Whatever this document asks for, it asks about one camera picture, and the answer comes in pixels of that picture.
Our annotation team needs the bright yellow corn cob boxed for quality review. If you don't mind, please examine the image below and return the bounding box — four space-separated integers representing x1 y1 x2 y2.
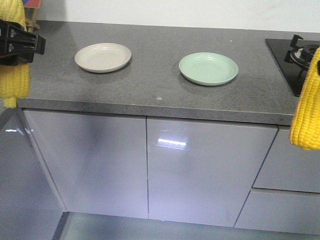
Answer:
0 0 30 108

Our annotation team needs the grey side cabinet panel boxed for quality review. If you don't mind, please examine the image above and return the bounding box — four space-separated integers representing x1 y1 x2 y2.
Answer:
0 108 63 240

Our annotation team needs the grey cabinet door left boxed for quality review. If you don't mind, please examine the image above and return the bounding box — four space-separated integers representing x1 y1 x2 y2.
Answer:
24 110 148 219

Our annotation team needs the black glass gas stove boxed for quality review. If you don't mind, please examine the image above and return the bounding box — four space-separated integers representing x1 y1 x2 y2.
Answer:
265 34 320 97

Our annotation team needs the grey lower drawer front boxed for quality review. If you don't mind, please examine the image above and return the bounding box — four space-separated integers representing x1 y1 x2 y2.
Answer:
235 189 320 235

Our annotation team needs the grey cabinet door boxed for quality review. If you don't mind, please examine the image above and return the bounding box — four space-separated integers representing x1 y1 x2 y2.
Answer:
24 110 148 219
146 119 277 227

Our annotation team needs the grey drawer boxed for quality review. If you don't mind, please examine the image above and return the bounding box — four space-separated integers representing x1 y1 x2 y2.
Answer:
253 126 320 193
235 189 320 235

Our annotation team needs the brown figurine with red top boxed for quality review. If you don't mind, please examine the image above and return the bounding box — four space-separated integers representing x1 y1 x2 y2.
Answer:
22 0 42 33

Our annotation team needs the orange yellow corn cob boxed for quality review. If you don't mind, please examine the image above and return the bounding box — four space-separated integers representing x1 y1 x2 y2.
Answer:
289 49 320 150

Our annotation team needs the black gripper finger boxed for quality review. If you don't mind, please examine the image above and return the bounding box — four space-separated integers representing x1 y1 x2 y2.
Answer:
317 60 320 75
0 19 46 58
0 52 34 66

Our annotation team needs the grey upper drawer front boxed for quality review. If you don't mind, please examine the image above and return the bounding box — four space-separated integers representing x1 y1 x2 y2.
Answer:
253 126 320 193

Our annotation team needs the grey cabinet door middle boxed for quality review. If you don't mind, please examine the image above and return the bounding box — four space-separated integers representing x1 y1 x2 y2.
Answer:
146 119 277 227

